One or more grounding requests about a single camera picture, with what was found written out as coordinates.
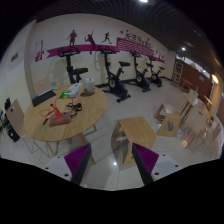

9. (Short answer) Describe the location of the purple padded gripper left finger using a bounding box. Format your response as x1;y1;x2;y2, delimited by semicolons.
43;142;93;186

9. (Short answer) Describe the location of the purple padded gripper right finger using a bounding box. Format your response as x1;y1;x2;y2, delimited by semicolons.
131;142;183;186

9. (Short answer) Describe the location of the low wooden stool right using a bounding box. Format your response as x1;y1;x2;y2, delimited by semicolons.
154;104;181;137

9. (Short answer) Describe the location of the pink power strip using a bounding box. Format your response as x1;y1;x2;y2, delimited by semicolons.
49;112;71;127

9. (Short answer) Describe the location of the round wooden table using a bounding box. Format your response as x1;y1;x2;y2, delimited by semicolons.
24;84;108;144

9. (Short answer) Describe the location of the wooden chair left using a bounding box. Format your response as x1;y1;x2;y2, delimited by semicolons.
5;98;44;154

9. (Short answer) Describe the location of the green white tissue pack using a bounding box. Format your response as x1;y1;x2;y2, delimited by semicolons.
60;83;82;98

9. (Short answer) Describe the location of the black laptop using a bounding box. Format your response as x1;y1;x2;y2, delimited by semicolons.
32;90;55;107

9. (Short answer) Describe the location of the blue pen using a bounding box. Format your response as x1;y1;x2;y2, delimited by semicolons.
51;87;60;90

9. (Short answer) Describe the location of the white wooden chair right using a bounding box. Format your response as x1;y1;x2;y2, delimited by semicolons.
181;89;198;115

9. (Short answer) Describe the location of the white cup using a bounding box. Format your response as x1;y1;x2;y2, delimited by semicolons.
85;78;94;92

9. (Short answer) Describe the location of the black exercise bike centre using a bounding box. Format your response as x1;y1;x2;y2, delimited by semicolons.
98;45;130;103

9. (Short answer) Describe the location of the black exercise bike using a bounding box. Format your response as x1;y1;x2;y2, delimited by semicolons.
130;50;150;92
58;46;88;84
149;56;163;87
98;45;130;103

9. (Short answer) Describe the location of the black exercise bike far right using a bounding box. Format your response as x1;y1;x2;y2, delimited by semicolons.
149;56;163;87

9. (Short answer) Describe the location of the black exercise bike far left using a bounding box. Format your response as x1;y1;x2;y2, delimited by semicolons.
58;46;88;84

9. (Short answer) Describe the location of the black charger with cable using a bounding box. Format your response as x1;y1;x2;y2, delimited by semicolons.
66;103;82;118

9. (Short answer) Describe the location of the orange charging cable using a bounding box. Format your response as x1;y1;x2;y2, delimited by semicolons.
38;96;75;120

